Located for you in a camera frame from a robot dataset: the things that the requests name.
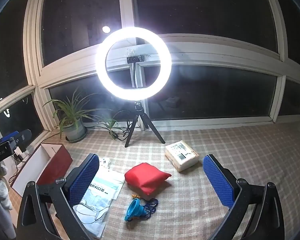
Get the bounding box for face mask pack bag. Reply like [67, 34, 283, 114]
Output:
[74, 157, 125, 239]

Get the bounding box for orange tissue pack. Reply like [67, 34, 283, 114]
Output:
[165, 140, 199, 172]

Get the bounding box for blue corded orange earplugs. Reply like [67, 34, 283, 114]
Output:
[129, 194, 159, 222]

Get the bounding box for red cloth pouch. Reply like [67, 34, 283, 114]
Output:
[125, 163, 172, 196]

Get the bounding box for blue silicone funnel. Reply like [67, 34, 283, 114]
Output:
[125, 198, 146, 222]

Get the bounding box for red cardboard box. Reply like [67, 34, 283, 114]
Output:
[12, 144, 73, 196]

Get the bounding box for large potted spider plant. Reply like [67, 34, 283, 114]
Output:
[43, 88, 102, 142]

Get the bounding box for small spider plant offshoot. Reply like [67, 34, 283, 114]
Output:
[98, 118, 123, 133]

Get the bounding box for black tripod stand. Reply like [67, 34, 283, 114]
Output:
[125, 55, 165, 148]

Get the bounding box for white ring light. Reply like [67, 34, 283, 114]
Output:
[95, 26, 172, 102]

